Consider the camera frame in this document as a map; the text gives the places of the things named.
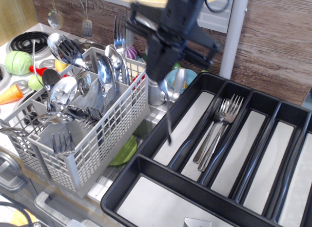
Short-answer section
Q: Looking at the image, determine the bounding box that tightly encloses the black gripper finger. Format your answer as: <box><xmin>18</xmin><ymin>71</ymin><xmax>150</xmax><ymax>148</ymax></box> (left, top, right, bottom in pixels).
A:
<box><xmin>146</xmin><ymin>38</ymin><xmax>181</xmax><ymax>83</ymax></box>

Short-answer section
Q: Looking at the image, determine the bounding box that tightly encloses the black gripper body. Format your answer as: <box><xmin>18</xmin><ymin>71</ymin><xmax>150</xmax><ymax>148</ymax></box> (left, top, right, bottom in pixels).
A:
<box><xmin>125</xmin><ymin>0</ymin><xmax>222</xmax><ymax>69</ymax></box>

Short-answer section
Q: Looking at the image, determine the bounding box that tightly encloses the steel fork from basket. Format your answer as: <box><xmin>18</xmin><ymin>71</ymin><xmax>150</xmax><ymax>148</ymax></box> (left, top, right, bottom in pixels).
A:
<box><xmin>158</xmin><ymin>79</ymin><xmax>172</xmax><ymax>145</ymax></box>

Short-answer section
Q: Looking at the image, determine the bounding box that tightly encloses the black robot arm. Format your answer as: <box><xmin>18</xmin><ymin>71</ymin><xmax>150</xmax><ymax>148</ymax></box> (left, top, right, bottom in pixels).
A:
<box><xmin>126</xmin><ymin>0</ymin><xmax>221</xmax><ymax>84</ymax></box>

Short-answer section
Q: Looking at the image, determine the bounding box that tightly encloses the tall upright steel fork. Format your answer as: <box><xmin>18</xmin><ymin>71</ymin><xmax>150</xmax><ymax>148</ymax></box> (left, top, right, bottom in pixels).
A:
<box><xmin>114</xmin><ymin>15</ymin><xmax>130</xmax><ymax>85</ymax></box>

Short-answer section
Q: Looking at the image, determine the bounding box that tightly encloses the steel fork in tray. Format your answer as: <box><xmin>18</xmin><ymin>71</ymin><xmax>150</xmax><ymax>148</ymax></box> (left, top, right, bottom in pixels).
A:
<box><xmin>193</xmin><ymin>99</ymin><xmax>232</xmax><ymax>164</ymax></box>
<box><xmin>193</xmin><ymin>94</ymin><xmax>244</xmax><ymax>172</ymax></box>

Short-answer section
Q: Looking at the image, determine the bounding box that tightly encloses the grey plastic cutlery basket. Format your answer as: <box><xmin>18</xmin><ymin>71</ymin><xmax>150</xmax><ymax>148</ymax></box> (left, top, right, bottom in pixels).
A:
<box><xmin>5</xmin><ymin>59</ymin><xmax>150</xmax><ymax>198</ymax></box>

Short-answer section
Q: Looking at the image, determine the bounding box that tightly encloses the steel forks cluster in basket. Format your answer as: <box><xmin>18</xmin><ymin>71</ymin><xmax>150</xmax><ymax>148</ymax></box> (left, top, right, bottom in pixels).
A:
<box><xmin>77</xmin><ymin>106</ymin><xmax>103</xmax><ymax>129</ymax></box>

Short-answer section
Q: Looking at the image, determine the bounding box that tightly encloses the black cutlery tray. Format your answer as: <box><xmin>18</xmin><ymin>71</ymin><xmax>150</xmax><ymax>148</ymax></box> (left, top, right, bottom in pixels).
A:
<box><xmin>100</xmin><ymin>73</ymin><xmax>312</xmax><ymax>227</ymax></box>

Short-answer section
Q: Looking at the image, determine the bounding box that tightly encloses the steel fork front compartment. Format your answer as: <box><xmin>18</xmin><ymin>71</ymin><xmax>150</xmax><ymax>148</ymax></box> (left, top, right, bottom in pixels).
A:
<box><xmin>52</xmin><ymin>131</ymin><xmax>76</xmax><ymax>156</ymax></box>

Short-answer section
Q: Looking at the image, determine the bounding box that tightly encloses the steel spoon outside basket left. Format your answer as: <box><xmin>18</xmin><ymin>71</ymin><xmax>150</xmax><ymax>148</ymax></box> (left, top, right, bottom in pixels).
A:
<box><xmin>0</xmin><ymin>127</ymin><xmax>29</xmax><ymax>137</ymax></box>

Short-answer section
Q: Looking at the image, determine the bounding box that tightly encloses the red toy pepper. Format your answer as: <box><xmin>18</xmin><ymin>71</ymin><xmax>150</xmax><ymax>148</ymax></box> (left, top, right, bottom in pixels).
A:
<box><xmin>172</xmin><ymin>62</ymin><xmax>181</xmax><ymax>70</ymax></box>

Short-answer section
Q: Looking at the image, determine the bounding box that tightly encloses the purple toy onion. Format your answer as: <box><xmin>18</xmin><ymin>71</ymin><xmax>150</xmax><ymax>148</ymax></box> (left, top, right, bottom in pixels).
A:
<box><xmin>125</xmin><ymin>46</ymin><xmax>137</xmax><ymax>60</ymax></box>

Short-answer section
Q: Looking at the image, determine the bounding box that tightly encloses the silver toy faucet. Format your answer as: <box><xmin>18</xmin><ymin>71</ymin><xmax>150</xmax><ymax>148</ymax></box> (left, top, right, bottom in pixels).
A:
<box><xmin>125</xmin><ymin>15</ymin><xmax>187</xmax><ymax>106</ymax></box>

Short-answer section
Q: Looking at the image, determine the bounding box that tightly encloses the light blue toy bowl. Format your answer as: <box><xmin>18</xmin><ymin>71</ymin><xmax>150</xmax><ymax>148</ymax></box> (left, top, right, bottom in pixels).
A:
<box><xmin>166</xmin><ymin>69</ymin><xmax>197</xmax><ymax>93</ymax></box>

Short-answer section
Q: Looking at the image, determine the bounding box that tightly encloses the steel spoon behind centre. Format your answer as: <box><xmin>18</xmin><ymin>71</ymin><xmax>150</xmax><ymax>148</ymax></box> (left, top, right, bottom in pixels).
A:
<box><xmin>105</xmin><ymin>44</ymin><xmax>123</xmax><ymax>82</ymax></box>

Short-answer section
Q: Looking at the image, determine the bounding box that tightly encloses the large steel spoon centre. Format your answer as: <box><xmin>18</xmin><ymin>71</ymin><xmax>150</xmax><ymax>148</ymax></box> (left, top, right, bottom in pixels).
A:
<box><xmin>97</xmin><ymin>55</ymin><xmax>117</xmax><ymax>114</ymax></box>

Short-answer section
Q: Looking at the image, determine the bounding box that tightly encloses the hanging toy spatula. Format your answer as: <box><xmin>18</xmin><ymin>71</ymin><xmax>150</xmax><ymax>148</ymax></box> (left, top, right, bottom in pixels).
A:
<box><xmin>79</xmin><ymin>0</ymin><xmax>93</xmax><ymax>37</ymax></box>

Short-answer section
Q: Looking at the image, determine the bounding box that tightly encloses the steel spoon leaning back left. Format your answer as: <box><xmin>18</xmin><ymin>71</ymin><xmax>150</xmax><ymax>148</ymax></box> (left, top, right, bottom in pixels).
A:
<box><xmin>47</xmin><ymin>33</ymin><xmax>90</xmax><ymax>71</ymax></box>

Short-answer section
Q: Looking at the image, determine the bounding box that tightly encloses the green toy leaf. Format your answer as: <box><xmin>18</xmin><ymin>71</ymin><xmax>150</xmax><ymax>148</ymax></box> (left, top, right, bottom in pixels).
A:
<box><xmin>109</xmin><ymin>135</ymin><xmax>137</xmax><ymax>166</ymax></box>

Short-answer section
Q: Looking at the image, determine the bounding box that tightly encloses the yellow toy lemon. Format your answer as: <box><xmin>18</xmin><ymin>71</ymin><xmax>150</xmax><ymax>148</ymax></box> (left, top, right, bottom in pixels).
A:
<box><xmin>54</xmin><ymin>60</ymin><xmax>68</xmax><ymax>72</ymax></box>

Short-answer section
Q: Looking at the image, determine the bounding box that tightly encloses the large steel serving spoon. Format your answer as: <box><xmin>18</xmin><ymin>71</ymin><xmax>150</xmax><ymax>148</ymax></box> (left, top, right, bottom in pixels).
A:
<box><xmin>47</xmin><ymin>76</ymin><xmax>78</xmax><ymax>112</ymax></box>

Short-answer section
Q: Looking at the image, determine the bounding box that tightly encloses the hanging toy skimmer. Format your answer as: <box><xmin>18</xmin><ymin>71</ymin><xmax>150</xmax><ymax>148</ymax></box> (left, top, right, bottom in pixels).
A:
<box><xmin>47</xmin><ymin>0</ymin><xmax>64</xmax><ymax>29</ymax></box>

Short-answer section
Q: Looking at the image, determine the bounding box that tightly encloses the small dark steel spoon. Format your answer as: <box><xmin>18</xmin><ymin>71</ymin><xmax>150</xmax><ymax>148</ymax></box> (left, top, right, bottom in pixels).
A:
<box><xmin>42</xmin><ymin>68</ymin><xmax>61</xmax><ymax>92</ymax></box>

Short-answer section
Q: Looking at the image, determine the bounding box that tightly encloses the light green toy fruit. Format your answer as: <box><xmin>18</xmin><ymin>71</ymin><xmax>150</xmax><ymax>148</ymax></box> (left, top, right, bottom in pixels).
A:
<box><xmin>28</xmin><ymin>74</ymin><xmax>43</xmax><ymax>90</ymax></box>

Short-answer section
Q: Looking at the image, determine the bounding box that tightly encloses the black coil stove burner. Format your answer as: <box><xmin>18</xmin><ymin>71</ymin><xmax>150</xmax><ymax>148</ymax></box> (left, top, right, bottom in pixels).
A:
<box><xmin>9</xmin><ymin>31</ymin><xmax>49</xmax><ymax>54</ymax></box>

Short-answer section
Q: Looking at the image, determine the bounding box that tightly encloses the green toy cabbage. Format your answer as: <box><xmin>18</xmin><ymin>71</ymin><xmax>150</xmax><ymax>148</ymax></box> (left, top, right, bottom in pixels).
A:
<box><xmin>4</xmin><ymin>51</ymin><xmax>33</xmax><ymax>75</ymax></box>

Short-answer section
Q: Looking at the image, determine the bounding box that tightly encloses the orange toy carrot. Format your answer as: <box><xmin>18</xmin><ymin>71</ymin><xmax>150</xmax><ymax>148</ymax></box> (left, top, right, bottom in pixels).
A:
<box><xmin>0</xmin><ymin>84</ymin><xmax>24</xmax><ymax>105</ymax></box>

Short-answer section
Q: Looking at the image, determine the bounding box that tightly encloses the yellow toy item bottom left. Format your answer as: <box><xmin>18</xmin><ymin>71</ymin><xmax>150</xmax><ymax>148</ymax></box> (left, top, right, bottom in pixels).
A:
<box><xmin>9</xmin><ymin>210</ymin><xmax>37</xmax><ymax>226</ymax></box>

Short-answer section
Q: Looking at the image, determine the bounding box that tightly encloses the white metal post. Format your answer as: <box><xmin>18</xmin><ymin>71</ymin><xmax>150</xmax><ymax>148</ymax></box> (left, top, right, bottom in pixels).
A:
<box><xmin>219</xmin><ymin>0</ymin><xmax>249</xmax><ymax>80</ymax></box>

